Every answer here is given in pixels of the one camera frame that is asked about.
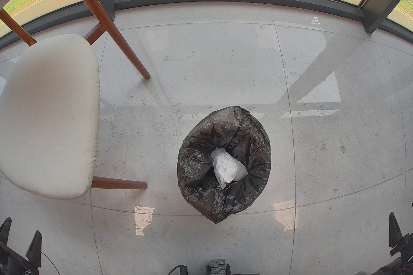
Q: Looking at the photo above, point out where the black cable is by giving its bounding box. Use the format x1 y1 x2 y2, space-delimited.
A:
167 264 195 275

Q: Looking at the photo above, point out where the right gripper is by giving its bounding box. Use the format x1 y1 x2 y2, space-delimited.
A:
388 211 413 260

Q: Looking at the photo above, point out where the white wooden-legged chair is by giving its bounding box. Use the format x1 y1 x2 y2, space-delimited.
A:
0 0 151 201

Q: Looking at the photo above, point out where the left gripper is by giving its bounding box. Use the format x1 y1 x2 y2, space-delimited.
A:
0 217 43 275

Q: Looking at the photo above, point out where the crumpled white paper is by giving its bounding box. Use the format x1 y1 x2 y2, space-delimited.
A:
211 147 248 190

